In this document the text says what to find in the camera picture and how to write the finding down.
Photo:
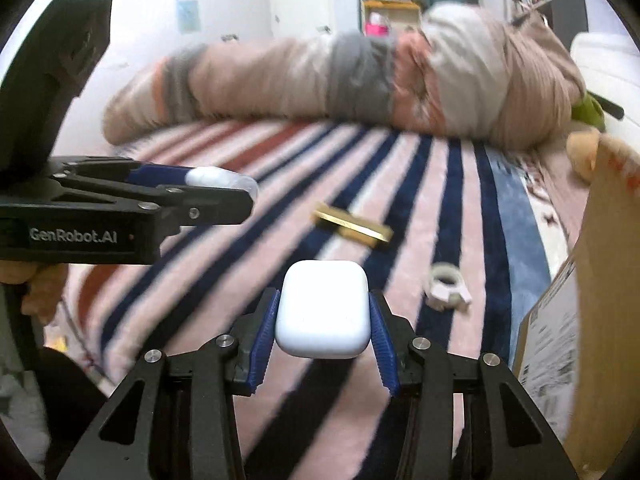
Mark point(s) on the person's left hand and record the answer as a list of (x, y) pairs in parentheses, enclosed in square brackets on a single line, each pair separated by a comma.
[(42, 285)]

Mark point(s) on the rolled pink grey quilt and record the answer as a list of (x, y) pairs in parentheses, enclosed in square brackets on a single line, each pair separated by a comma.
[(350, 80)]

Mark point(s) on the yellow wooden shelf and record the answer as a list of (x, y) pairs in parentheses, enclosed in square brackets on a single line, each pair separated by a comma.
[(392, 12)]

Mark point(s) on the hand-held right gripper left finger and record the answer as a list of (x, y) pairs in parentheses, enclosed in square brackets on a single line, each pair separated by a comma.
[(265, 342)]

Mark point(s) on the white earbuds case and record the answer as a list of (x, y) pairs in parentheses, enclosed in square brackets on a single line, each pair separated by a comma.
[(322, 310)]

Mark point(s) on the tan plush toy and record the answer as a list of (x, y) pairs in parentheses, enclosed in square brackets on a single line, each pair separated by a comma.
[(582, 152)]

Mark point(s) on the gold rectangular bar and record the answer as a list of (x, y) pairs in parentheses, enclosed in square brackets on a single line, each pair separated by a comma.
[(352, 227)]

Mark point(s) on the white tape roll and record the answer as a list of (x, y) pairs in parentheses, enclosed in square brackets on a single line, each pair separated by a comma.
[(446, 287)]

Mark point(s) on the small white tube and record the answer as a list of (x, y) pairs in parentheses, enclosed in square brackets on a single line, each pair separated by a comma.
[(222, 179)]

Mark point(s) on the green plush toy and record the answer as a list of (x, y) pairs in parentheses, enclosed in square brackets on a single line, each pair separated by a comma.
[(590, 109)]

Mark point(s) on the blue wall poster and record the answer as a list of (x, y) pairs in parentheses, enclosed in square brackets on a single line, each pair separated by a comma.
[(188, 16)]

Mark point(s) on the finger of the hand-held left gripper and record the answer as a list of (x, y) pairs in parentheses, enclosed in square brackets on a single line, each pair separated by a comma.
[(155, 174), (210, 210)]

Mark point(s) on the pink container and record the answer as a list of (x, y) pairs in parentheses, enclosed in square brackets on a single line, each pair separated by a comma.
[(377, 27)]

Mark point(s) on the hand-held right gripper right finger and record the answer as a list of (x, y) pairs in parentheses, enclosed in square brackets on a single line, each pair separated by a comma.
[(384, 345)]

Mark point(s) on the white door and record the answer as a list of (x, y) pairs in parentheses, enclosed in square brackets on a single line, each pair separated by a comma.
[(300, 0)]

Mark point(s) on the striped bed sheet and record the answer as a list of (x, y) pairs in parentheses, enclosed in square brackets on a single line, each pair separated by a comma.
[(440, 200)]

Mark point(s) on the cardboard box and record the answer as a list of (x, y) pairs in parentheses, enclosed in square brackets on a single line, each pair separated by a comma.
[(595, 310)]

